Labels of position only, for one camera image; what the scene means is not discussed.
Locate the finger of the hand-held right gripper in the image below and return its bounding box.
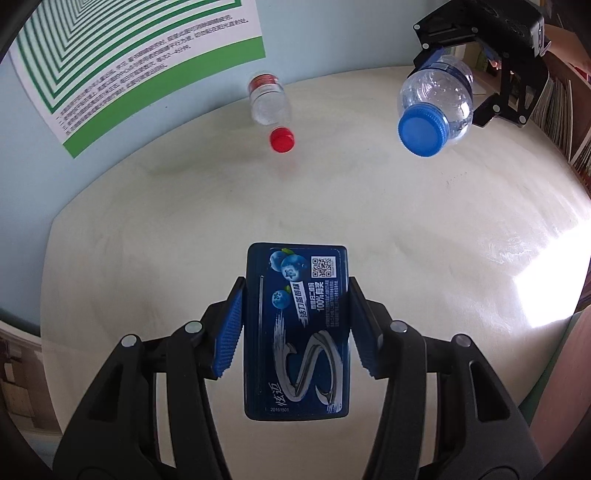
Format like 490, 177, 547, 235
412, 2, 490, 71
470, 54, 549, 129

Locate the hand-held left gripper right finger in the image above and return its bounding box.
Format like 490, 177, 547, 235
348, 276, 546, 480

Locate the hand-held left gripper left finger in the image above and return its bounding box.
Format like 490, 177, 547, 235
53, 276, 246, 480

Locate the dark blue gum box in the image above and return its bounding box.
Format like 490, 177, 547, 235
243, 243, 356, 421

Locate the clear bottle with blue cap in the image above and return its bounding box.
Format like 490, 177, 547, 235
396, 54, 476, 159

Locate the row of books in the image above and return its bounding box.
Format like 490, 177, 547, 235
530, 55, 591, 188

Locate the clear bottle with red cap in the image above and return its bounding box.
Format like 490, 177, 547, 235
246, 72, 297, 154

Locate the green striped wall poster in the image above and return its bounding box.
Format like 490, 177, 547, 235
9, 0, 267, 160

